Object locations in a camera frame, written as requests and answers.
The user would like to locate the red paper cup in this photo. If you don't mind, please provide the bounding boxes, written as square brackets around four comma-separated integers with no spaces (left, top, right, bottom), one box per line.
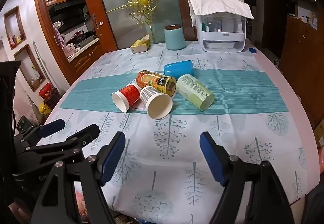
[112,84,141,113]

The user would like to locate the white plastic storage organizer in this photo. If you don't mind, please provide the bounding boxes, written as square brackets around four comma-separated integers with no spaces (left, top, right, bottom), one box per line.
[197,11,247,53]

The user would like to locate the grey checked paper cup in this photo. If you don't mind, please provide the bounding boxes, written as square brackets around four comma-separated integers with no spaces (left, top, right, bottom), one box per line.
[140,86,173,120]

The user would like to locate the orange drink bottle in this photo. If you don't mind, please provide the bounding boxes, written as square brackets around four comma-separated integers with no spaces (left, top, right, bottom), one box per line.
[136,70,177,98]

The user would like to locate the pink hanging cloth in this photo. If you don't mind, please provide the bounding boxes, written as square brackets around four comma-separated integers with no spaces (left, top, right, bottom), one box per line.
[53,24,67,48]

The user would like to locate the yellow jar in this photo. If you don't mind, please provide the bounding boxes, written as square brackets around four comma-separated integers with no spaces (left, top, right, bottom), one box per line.
[38,102,53,116]

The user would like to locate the large wooden wall niche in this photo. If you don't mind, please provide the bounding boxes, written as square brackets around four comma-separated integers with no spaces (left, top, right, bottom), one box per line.
[13,43,46,92]

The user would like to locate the teal striped table runner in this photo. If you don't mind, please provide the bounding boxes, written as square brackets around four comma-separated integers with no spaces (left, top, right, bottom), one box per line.
[59,69,289,115]

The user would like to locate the light blue canister brown lid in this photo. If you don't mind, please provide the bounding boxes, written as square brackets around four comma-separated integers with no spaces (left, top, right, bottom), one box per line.
[164,24,186,51]

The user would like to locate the blue plastic cup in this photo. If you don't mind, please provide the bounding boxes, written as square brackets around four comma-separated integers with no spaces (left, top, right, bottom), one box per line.
[163,60,195,79]

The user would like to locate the wooden side cabinet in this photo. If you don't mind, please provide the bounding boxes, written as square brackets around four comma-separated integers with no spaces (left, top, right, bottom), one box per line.
[280,14,324,128]

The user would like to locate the gold door ornament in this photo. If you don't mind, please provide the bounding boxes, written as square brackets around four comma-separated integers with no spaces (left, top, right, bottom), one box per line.
[126,0,162,28]

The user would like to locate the yellow tissue box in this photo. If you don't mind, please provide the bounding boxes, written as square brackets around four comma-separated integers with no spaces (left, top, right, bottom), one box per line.
[130,34,151,54]

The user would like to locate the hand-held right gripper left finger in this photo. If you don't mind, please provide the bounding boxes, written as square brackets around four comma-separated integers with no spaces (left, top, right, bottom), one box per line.
[30,132,126,224]

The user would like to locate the small wooden wall niche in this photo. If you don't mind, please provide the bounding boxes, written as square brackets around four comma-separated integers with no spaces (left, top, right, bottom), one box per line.
[3,6,27,50]

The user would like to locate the kitchen counter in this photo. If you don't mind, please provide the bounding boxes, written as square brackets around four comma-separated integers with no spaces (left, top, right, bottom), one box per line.
[64,37,103,70]

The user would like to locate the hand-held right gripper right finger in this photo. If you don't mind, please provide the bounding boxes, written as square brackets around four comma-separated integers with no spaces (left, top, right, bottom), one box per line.
[199,131,295,224]

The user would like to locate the tree printed tablecloth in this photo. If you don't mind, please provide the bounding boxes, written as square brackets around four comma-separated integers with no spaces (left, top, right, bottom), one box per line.
[38,40,323,222]

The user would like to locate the white cloth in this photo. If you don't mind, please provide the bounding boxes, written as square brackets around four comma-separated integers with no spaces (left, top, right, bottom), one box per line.
[188,0,254,27]

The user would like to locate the light green paper cup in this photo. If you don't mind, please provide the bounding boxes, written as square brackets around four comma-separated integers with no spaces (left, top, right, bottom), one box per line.
[176,74,215,111]

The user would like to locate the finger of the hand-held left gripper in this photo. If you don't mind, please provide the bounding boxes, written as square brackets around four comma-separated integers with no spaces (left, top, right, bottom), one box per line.
[24,124,100,163]
[14,119,66,150]

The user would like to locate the red round tin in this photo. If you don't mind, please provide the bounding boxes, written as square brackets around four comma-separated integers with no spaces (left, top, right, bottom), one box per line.
[38,83,58,100]

